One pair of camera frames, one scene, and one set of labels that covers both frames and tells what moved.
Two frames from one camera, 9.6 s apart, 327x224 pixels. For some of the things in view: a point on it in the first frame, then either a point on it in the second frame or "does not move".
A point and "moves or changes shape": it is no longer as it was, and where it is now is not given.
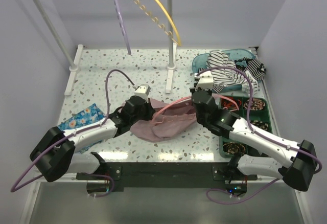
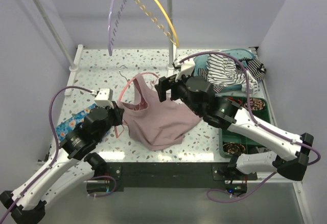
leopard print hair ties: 254,104 does not move
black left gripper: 150,111 -> 118,112
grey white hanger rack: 171,47 does not move
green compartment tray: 260,115 does not move
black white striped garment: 225,72 does not move
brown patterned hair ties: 234,148 does not move
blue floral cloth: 90,115 does not move
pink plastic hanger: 187,115 -> 119,130
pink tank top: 169,119 moves or changes shape
